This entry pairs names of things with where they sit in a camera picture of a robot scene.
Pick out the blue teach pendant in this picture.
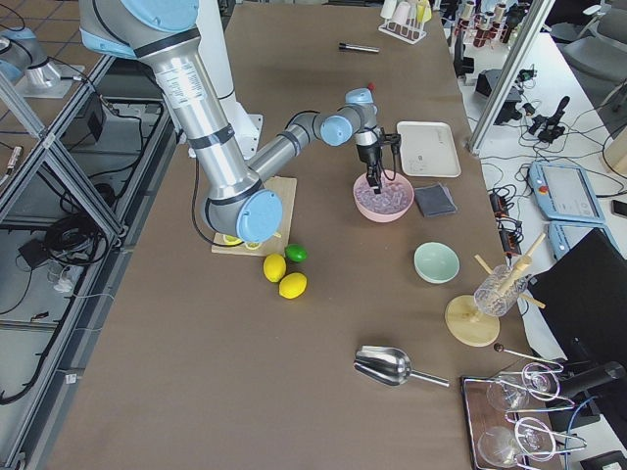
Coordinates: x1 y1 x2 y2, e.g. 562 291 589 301
528 162 605 223

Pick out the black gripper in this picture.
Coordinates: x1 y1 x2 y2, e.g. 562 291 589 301
355 127 400 194

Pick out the grey folded cloth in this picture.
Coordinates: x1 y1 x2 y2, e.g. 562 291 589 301
414 183 458 217

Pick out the textured drinking glass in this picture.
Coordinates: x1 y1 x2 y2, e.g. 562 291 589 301
473 264 527 317

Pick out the long bar spoon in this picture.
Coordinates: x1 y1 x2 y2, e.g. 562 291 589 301
493 343 561 366

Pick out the green lime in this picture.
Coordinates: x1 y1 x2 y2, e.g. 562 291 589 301
284 244 309 263

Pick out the pink upturned cup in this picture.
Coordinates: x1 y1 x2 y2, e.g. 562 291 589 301
391 1 410 25

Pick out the steel ice scoop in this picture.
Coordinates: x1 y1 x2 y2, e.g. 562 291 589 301
354 346 450 388

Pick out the white wire cup rack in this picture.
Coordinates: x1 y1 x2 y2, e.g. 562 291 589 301
378 0 432 45

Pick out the lemon slice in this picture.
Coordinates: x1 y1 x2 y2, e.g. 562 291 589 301
244 242 261 251

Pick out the wine glass rack tray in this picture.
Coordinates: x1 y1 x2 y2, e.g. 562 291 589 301
460 362 587 469

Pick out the wooden cutting board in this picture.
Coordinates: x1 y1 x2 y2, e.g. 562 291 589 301
211 176 297 257

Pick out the whole lemon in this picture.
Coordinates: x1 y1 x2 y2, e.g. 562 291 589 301
263 254 287 283
278 272 308 300

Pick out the wooden glass stand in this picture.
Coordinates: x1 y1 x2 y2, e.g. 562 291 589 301
445 233 546 347

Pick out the upper wine glass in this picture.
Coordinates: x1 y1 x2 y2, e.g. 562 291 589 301
486 362 559 411

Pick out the cream rabbit serving tray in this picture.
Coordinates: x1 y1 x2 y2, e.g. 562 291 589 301
397 120 461 178

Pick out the steel muddler black tip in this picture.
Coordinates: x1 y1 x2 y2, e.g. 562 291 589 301
338 42 380 54

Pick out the white upturned cup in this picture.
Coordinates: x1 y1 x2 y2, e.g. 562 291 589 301
380 0 397 21

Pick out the lower wine glass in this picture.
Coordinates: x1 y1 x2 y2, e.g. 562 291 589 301
478 417 557 469

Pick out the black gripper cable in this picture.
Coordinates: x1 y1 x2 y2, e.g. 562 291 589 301
376 131 401 183

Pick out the green bowl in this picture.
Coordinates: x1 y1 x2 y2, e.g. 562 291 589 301
413 242 460 284

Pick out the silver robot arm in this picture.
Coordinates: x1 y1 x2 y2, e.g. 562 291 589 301
1 25 382 189
79 1 398 243

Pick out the pink bowl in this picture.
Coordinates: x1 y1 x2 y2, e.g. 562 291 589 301
353 169 414 223

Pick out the lemon half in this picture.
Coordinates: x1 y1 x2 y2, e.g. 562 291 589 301
222 234 244 247

